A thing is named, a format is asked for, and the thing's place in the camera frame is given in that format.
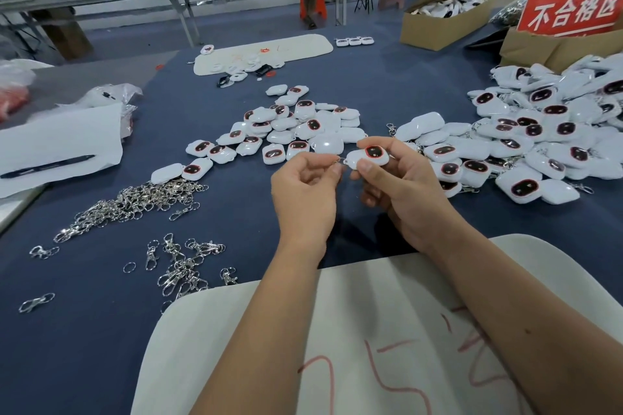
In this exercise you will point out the person's left hand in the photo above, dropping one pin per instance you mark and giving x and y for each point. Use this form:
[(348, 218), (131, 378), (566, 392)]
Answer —
[(307, 204)]

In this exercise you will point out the long white foam board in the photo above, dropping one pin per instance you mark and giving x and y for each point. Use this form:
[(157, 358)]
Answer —
[(304, 47)]

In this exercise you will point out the red plastic stool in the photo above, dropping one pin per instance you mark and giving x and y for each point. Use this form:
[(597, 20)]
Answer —
[(313, 6)]

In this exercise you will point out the person's left forearm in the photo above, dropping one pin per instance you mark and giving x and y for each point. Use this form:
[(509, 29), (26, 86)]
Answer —
[(248, 347)]

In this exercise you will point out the white plastic bag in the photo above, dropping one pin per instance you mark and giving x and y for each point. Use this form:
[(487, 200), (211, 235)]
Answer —
[(21, 69)]

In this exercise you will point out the black pen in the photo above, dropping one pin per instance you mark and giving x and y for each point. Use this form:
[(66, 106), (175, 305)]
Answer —
[(47, 167)]

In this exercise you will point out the person's right hand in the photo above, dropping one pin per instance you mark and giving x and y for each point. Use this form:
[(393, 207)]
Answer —
[(414, 194)]

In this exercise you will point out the orange bag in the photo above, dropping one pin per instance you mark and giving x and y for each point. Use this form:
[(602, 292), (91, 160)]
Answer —
[(12, 101)]

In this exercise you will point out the white paper sheet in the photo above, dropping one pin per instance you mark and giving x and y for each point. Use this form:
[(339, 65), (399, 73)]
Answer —
[(56, 140)]

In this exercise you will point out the open cardboard box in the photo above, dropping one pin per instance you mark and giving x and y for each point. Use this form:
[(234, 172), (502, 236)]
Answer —
[(436, 32)]

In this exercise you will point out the red sign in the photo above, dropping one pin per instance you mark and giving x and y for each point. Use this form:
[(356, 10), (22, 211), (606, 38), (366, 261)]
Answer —
[(572, 9)]

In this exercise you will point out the white tag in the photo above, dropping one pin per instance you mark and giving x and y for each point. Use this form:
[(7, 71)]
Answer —
[(370, 153)]

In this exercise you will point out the flat brown cardboard box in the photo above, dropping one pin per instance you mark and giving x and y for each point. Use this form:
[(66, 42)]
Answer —
[(537, 52)]

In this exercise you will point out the person's right forearm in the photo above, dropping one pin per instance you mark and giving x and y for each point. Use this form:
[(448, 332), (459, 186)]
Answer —
[(531, 327)]

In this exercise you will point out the white foam board red marks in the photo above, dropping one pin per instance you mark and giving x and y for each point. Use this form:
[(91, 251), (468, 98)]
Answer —
[(399, 332)]

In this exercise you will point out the small white plastic part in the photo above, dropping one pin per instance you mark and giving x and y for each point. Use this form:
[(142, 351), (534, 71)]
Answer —
[(342, 42), (367, 40), (354, 41)]

